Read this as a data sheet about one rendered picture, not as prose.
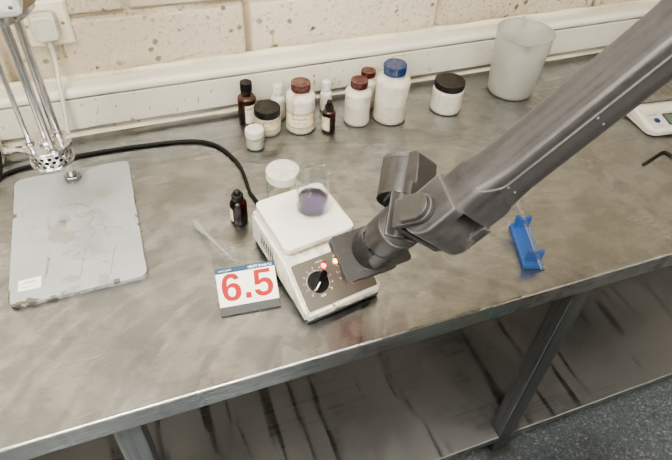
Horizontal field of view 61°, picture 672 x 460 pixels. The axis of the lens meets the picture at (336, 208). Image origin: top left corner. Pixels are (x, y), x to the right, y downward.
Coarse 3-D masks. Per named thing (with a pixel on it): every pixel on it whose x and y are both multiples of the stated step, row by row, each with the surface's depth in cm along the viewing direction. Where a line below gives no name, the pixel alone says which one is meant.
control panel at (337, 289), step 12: (300, 264) 85; (312, 264) 86; (336, 264) 87; (300, 276) 85; (336, 276) 86; (300, 288) 84; (336, 288) 86; (348, 288) 86; (360, 288) 87; (312, 300) 84; (324, 300) 84; (336, 300) 85
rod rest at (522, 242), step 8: (520, 216) 100; (528, 216) 100; (512, 224) 102; (520, 224) 100; (528, 224) 100; (512, 232) 100; (520, 232) 100; (520, 240) 99; (528, 240) 99; (520, 248) 97; (528, 248) 97; (520, 256) 96; (528, 256) 94; (528, 264) 95; (536, 264) 95
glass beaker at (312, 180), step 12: (300, 168) 87; (312, 168) 88; (324, 168) 88; (300, 180) 89; (312, 180) 90; (324, 180) 89; (300, 192) 86; (312, 192) 85; (324, 192) 86; (300, 204) 88; (312, 204) 87; (324, 204) 88; (312, 216) 89
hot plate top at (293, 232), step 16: (288, 192) 93; (256, 208) 91; (272, 208) 90; (288, 208) 91; (336, 208) 91; (272, 224) 88; (288, 224) 88; (304, 224) 88; (320, 224) 88; (336, 224) 88; (352, 224) 89; (288, 240) 86; (304, 240) 86; (320, 240) 86
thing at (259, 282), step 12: (228, 276) 87; (240, 276) 87; (252, 276) 88; (264, 276) 88; (228, 288) 87; (240, 288) 87; (252, 288) 88; (264, 288) 88; (228, 300) 87; (240, 300) 87
